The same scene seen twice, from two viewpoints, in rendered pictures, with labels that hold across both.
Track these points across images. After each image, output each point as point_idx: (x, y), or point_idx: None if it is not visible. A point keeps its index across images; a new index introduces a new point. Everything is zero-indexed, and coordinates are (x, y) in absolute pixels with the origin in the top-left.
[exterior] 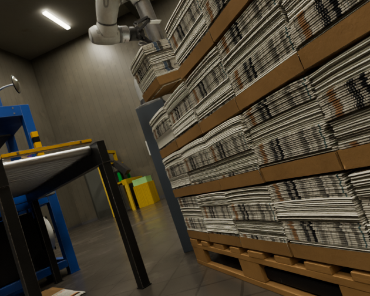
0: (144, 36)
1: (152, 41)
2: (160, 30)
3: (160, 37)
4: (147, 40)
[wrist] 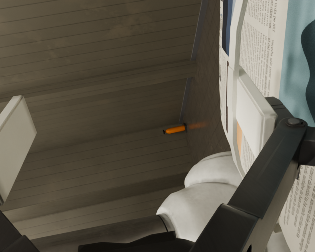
0: (216, 235)
1: (270, 143)
2: (47, 239)
3: (87, 243)
4: (271, 211)
